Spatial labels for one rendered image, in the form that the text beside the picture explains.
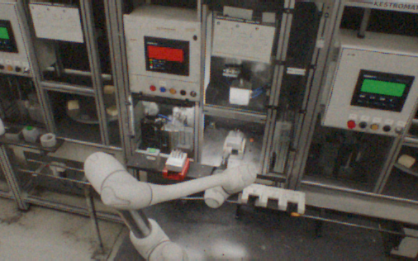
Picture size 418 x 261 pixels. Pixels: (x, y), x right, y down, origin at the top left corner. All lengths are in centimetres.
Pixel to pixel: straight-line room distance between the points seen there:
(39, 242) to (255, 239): 180
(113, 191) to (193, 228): 100
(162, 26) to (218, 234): 124
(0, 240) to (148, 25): 220
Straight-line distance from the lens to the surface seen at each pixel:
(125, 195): 141
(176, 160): 225
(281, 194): 229
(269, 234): 233
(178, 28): 195
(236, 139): 241
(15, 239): 341
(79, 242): 322
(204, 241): 225
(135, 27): 204
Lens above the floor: 246
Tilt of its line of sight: 36 degrees down
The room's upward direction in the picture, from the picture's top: 2 degrees clockwise
